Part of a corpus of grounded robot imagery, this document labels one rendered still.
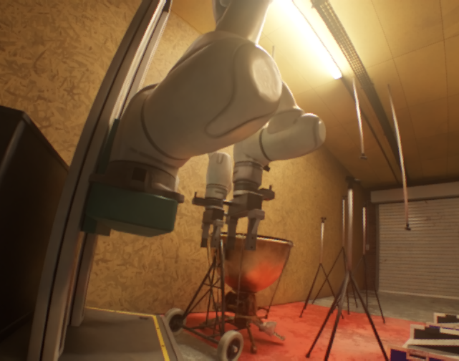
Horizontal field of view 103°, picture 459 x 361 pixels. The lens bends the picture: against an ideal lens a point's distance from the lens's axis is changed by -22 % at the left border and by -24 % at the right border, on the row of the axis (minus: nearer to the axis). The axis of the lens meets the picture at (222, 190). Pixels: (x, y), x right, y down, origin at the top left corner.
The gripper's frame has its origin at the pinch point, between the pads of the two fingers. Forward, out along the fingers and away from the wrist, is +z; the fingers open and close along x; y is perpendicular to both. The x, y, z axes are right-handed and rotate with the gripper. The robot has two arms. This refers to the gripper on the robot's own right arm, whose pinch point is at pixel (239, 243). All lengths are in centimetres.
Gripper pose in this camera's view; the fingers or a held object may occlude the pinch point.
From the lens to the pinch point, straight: 66.5
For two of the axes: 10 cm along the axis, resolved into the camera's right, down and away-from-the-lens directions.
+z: -1.3, 9.5, -2.7
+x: 3.6, -2.1, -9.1
